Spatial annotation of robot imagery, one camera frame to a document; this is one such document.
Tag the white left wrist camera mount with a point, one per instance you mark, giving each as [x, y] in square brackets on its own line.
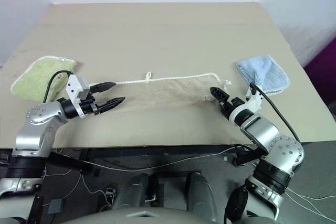
[74, 90]

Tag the black floor connector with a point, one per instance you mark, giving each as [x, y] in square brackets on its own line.
[110, 194]

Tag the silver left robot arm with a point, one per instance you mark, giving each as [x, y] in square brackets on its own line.
[34, 127]

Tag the purple object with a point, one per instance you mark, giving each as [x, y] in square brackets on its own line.
[323, 77]

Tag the green folded towel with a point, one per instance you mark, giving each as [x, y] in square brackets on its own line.
[39, 78]

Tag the grey robot torso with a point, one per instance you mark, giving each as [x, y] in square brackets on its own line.
[162, 216]

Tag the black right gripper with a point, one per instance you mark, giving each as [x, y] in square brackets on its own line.
[235, 102]

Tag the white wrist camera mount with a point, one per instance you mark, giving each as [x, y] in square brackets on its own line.
[253, 102]
[74, 90]

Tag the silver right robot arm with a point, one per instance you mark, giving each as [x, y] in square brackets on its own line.
[273, 145]

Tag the small black floor box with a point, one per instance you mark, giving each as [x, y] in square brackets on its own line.
[55, 206]

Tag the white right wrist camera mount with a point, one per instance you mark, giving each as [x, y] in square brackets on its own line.
[253, 102]

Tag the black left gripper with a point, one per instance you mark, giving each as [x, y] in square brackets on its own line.
[88, 104]

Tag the beige towel with white trim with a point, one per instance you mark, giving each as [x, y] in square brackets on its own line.
[168, 91]

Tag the black table frame beam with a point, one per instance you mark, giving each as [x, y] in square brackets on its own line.
[147, 153]

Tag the blue folded towel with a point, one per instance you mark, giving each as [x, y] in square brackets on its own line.
[265, 73]

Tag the grey rounded robot leg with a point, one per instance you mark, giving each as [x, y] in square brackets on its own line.
[200, 195]
[136, 190]

